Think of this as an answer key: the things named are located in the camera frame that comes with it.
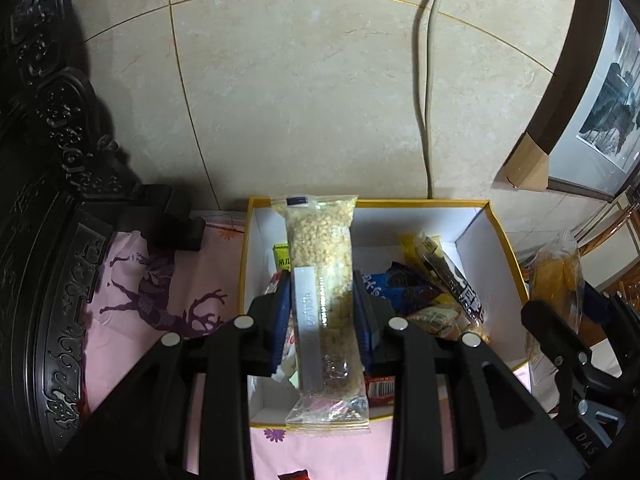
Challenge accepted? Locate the cardboard corner protector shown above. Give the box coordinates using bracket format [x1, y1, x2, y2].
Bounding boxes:
[492, 132, 551, 191]

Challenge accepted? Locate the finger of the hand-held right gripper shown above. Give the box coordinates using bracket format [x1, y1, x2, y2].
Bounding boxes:
[584, 284, 640, 377]
[521, 300, 592, 377]

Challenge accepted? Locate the orange and white packet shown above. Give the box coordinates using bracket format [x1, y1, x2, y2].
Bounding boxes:
[265, 275, 301, 386]

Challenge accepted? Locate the tan snack packet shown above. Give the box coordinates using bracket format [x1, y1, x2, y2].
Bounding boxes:
[407, 300, 491, 346]

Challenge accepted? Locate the dark framed picture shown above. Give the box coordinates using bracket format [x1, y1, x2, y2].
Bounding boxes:
[492, 0, 640, 203]

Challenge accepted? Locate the grey power cable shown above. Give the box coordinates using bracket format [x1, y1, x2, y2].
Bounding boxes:
[412, 0, 451, 199]

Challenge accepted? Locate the clear puffed rice packet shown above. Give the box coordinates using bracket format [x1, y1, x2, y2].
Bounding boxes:
[272, 194, 371, 431]

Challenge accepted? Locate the clear orange bread packet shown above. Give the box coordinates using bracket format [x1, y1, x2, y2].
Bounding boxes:
[525, 232, 586, 376]

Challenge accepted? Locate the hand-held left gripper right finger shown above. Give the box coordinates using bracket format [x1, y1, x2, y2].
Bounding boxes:
[351, 270, 601, 480]

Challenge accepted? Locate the yellow cardboard box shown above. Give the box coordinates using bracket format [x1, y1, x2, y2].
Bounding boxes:
[239, 196, 531, 428]

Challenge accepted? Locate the yellow-green small packet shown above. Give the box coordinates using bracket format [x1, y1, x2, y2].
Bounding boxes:
[272, 242, 292, 273]

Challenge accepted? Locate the dark carved wooden furniture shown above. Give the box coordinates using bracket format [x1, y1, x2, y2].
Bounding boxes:
[0, 0, 206, 461]

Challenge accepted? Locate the yellow black snack packet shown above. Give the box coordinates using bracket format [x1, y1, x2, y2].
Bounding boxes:
[400, 230, 488, 331]

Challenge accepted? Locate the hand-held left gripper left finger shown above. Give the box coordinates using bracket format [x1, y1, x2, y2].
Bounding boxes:
[55, 271, 293, 480]

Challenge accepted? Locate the blue cookie packet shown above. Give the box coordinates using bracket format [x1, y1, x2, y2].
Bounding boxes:
[361, 260, 443, 316]

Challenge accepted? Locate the pink printed tablecloth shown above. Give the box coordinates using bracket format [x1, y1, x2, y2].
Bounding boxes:
[82, 210, 561, 480]

